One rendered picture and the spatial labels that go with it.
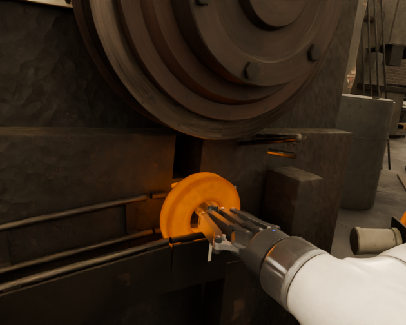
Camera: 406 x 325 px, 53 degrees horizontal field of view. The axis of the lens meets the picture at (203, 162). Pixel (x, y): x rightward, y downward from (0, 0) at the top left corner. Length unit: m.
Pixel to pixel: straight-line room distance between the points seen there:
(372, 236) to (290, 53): 0.46
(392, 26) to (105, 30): 8.06
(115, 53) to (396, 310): 0.45
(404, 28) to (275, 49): 8.13
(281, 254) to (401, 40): 8.24
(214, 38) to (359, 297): 0.35
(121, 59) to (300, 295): 0.38
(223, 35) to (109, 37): 0.15
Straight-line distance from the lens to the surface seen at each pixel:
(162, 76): 0.58
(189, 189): 0.68
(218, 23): 0.55
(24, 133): 0.66
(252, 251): 0.58
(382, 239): 0.94
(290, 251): 0.54
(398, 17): 8.58
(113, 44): 0.57
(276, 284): 0.54
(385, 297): 0.48
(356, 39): 5.03
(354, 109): 3.31
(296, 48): 0.65
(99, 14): 0.57
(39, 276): 0.63
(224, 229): 0.65
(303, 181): 0.83
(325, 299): 0.49
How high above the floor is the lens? 1.00
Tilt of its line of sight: 13 degrees down
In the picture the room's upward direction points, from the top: 6 degrees clockwise
